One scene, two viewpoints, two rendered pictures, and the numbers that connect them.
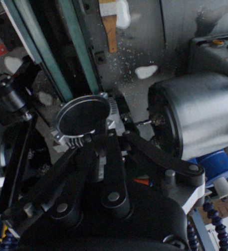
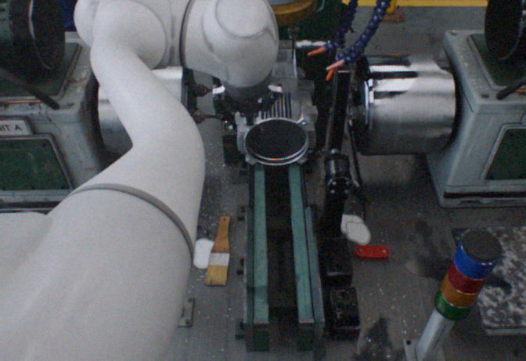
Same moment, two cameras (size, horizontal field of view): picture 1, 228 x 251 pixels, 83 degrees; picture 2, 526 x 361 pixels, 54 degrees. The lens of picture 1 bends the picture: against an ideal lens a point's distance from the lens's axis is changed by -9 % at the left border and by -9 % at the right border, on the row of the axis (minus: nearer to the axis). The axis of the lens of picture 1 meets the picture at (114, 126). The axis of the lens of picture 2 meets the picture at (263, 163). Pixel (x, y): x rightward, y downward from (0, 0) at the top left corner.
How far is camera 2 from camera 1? 0.88 m
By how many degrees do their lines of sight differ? 4
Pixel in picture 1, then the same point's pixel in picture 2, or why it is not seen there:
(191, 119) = not seen: hidden behind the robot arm
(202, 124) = not seen: hidden behind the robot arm
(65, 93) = (295, 174)
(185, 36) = not seen: hidden behind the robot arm
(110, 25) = (221, 243)
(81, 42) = (257, 215)
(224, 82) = (117, 136)
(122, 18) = (203, 248)
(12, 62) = (358, 236)
